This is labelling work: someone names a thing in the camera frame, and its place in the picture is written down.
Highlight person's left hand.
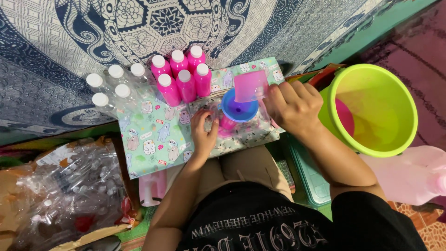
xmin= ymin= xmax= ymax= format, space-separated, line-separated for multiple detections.
xmin=190 ymin=109 xmax=220 ymax=159

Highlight lime green plastic bucket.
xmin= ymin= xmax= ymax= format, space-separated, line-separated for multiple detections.
xmin=318 ymin=63 xmax=419 ymax=158

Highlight large pale pink jug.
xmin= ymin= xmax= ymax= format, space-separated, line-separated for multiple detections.
xmin=359 ymin=146 xmax=446 ymax=206

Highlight person's beige shorts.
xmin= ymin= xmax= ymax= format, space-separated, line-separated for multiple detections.
xmin=167 ymin=145 xmax=295 ymax=206

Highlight empty clear white-capped bottle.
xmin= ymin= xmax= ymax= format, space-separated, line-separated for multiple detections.
xmin=107 ymin=64 xmax=134 ymax=88
xmin=115 ymin=84 xmax=143 ymax=112
xmin=92 ymin=92 xmax=121 ymax=118
xmin=130 ymin=63 xmax=155 ymax=88
xmin=86 ymin=73 xmax=115 ymax=96

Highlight blue white patterned cloth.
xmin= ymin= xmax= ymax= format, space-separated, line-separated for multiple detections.
xmin=0 ymin=0 xmax=394 ymax=135

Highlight group of pink filled bottles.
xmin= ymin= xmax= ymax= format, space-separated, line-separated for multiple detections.
xmin=151 ymin=45 xmax=212 ymax=107

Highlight maroon patterned rug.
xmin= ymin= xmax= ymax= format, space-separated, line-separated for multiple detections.
xmin=359 ymin=0 xmax=446 ymax=150

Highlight pink bottle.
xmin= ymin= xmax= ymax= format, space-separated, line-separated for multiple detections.
xmin=218 ymin=114 xmax=241 ymax=138

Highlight pink plastic stand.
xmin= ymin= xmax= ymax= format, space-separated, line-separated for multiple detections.
xmin=139 ymin=170 xmax=168 ymax=207

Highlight green cartoon animal print box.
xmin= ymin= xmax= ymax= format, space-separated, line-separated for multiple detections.
xmin=117 ymin=57 xmax=286 ymax=180

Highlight brown cardboard carton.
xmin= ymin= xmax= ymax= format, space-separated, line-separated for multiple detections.
xmin=0 ymin=136 xmax=143 ymax=251

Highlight plastic bag of empty bottles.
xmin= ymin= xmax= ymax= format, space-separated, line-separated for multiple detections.
xmin=14 ymin=141 xmax=131 ymax=250

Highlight teal plastic container lid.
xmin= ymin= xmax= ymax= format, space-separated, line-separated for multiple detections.
xmin=287 ymin=134 xmax=331 ymax=206

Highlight person's right hand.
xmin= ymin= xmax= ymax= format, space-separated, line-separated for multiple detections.
xmin=263 ymin=81 xmax=325 ymax=135

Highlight colourful woven mat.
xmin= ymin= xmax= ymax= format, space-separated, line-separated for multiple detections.
xmin=286 ymin=63 xmax=345 ymax=88

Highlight clear cup with pink liquid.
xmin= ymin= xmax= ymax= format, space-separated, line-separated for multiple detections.
xmin=233 ymin=70 xmax=269 ymax=103

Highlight person's black printed shirt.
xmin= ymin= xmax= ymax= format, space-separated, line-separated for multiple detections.
xmin=176 ymin=181 xmax=429 ymax=251

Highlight blue plastic funnel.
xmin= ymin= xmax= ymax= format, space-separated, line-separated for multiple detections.
xmin=218 ymin=88 xmax=260 ymax=123

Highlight black rounded object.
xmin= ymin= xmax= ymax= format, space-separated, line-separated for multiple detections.
xmin=75 ymin=235 xmax=122 ymax=251

